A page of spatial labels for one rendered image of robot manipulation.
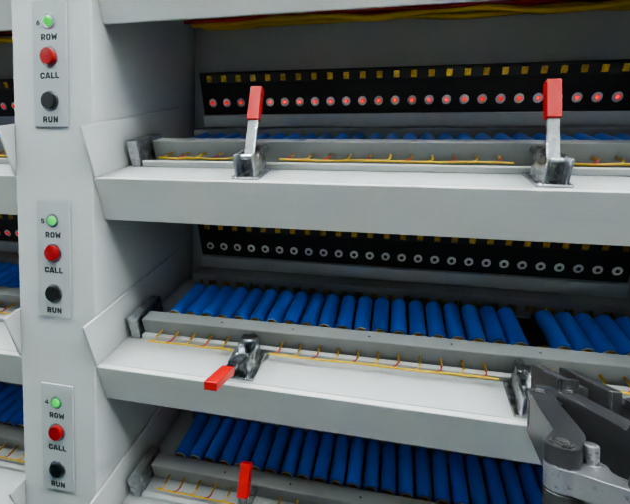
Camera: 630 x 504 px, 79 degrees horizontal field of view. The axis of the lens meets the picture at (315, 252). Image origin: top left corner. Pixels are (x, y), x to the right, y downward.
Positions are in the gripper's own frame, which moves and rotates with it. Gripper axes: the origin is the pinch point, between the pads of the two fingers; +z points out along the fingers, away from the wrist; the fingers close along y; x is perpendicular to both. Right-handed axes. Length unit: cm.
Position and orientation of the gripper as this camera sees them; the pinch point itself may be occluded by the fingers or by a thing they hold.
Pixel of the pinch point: (570, 398)
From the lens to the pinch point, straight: 33.1
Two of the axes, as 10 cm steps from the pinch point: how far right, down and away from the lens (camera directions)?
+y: 9.8, 0.6, -1.9
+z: 1.9, 0.9, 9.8
